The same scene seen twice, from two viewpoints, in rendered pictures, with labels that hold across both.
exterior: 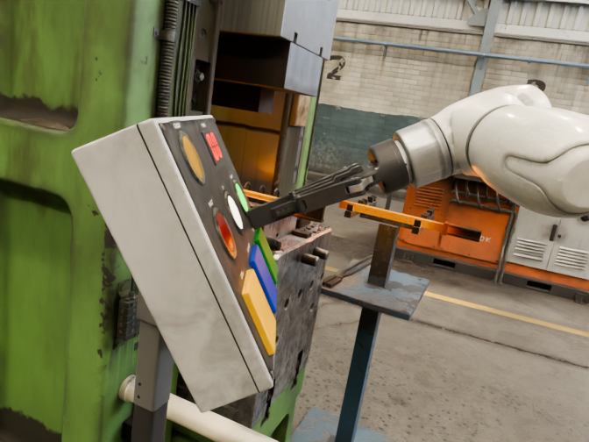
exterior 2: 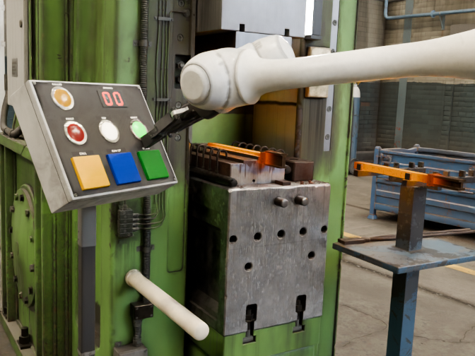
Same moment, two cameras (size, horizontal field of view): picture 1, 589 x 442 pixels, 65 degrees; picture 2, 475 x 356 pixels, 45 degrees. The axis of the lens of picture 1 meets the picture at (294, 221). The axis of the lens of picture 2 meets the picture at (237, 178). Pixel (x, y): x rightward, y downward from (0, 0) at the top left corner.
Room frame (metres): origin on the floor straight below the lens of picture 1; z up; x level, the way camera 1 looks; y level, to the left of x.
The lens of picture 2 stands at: (-0.32, -0.97, 1.19)
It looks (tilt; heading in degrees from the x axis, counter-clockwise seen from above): 9 degrees down; 37
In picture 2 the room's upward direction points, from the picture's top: 2 degrees clockwise
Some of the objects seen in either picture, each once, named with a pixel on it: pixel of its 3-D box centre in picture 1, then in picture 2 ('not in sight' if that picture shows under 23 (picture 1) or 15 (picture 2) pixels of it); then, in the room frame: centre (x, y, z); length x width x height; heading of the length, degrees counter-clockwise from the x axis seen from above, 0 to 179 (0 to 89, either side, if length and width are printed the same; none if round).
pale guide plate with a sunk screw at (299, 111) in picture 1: (301, 97); (317, 72); (1.46, 0.04, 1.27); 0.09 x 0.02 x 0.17; 159
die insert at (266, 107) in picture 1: (215, 93); not in sight; (1.23, 0.25, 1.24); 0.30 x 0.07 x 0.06; 69
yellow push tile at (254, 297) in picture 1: (256, 310); (89, 172); (0.47, 0.03, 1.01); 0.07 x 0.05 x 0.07; 4
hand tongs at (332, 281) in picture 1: (359, 265); (411, 235); (1.66, -0.27, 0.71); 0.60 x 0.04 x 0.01; 152
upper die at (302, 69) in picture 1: (227, 62); (228, 52); (1.20, 0.23, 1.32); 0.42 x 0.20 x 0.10; 69
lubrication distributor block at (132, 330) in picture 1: (131, 315); (127, 222); (0.82, 0.28, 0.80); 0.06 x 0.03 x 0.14; 159
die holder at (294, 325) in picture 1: (208, 289); (233, 236); (1.25, 0.22, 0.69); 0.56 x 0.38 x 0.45; 69
